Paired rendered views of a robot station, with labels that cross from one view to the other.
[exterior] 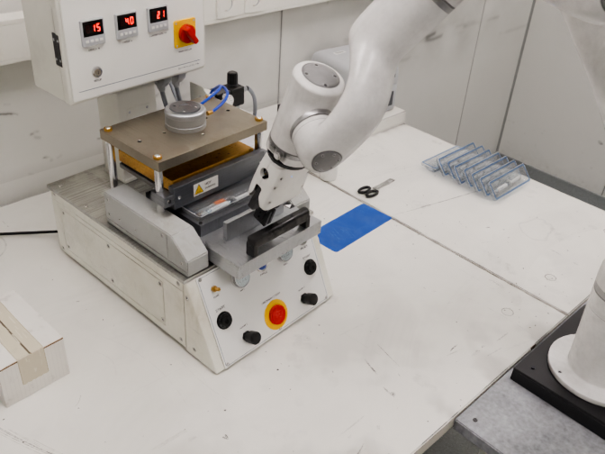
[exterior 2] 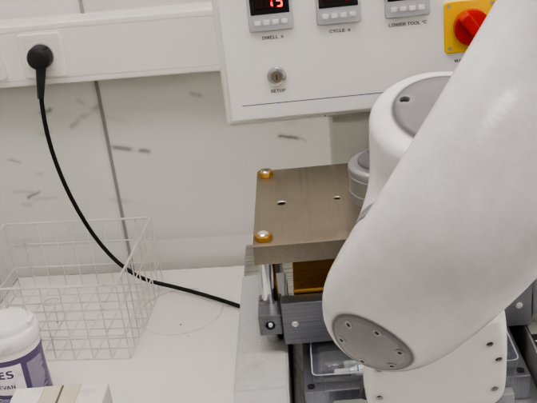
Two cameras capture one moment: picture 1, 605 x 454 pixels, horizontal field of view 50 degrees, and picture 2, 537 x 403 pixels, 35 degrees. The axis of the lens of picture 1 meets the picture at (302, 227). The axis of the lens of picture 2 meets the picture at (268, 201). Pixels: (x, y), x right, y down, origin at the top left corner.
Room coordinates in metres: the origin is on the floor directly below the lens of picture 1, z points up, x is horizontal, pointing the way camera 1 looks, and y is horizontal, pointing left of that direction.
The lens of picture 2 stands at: (0.61, -0.30, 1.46)
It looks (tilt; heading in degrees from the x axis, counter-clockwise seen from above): 24 degrees down; 53
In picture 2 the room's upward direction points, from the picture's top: 7 degrees counter-clockwise
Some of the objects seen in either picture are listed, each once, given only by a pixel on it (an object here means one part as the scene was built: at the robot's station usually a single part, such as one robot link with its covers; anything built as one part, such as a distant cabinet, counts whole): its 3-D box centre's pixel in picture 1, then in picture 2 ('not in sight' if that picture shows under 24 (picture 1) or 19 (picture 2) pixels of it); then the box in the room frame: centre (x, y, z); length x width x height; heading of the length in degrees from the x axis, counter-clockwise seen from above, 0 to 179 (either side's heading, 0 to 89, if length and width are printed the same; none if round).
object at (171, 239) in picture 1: (154, 228); (265, 365); (1.01, 0.28, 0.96); 0.25 x 0.05 x 0.07; 50
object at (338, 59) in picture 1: (354, 80); not in sight; (2.08, -0.13, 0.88); 0.25 x 0.20 x 0.17; 40
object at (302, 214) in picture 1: (279, 231); not in sight; (1.00, 0.04, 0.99); 0.15 x 0.02 x 0.04; 140
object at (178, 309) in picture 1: (199, 239); not in sight; (1.17, 0.22, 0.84); 0.53 x 0.37 x 0.17; 50
